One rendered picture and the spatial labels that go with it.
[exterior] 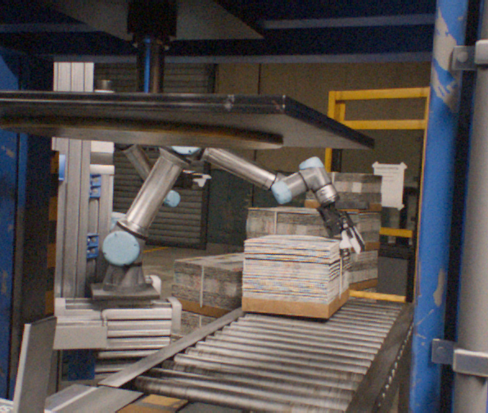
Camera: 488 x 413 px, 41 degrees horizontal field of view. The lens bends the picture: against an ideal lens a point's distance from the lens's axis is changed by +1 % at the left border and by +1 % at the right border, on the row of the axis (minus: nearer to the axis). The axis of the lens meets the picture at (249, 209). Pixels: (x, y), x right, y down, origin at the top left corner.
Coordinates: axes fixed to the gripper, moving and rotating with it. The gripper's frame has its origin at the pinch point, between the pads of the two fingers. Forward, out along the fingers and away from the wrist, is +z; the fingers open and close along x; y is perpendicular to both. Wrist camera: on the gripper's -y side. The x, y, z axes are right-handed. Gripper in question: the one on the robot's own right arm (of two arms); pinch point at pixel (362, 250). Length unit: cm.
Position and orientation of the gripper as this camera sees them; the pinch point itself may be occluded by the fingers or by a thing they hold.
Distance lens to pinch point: 219.8
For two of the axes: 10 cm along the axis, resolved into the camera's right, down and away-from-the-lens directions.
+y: -8.3, 4.7, 3.1
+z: 4.5, 8.8, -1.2
